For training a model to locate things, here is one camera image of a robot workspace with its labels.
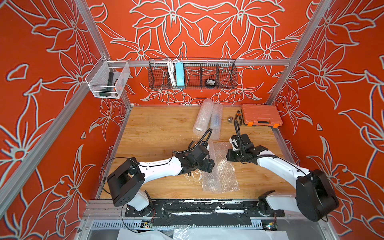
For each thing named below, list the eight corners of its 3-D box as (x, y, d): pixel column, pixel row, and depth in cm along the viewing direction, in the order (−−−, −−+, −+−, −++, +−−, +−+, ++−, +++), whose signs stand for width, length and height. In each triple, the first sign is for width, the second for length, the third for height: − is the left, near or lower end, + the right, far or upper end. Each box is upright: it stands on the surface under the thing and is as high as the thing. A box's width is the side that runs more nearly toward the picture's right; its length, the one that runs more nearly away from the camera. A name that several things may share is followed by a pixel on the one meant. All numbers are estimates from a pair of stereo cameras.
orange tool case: (244, 127, 107) (246, 123, 103) (238, 108, 119) (240, 104, 116) (282, 127, 107) (285, 123, 103) (273, 108, 119) (275, 104, 116)
